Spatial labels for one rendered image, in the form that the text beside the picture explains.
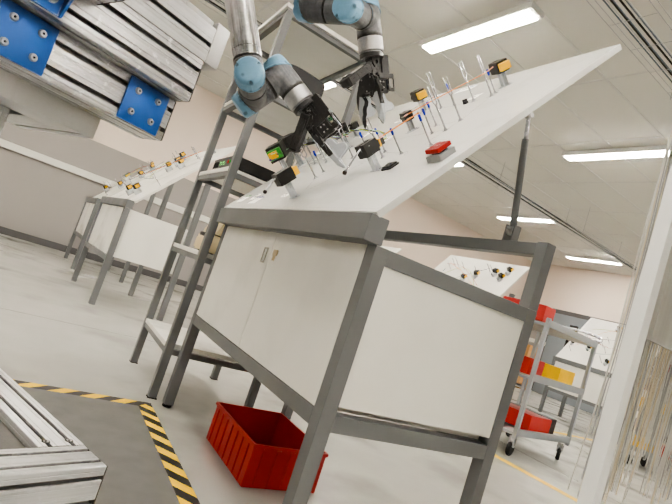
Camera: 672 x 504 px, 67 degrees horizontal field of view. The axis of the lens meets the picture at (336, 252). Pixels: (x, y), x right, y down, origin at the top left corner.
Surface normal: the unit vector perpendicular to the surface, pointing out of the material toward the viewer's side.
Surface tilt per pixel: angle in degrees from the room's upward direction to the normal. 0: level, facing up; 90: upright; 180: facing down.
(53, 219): 90
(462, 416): 90
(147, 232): 90
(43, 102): 90
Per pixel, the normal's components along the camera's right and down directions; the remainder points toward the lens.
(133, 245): 0.55, 0.11
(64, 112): 0.77, 0.21
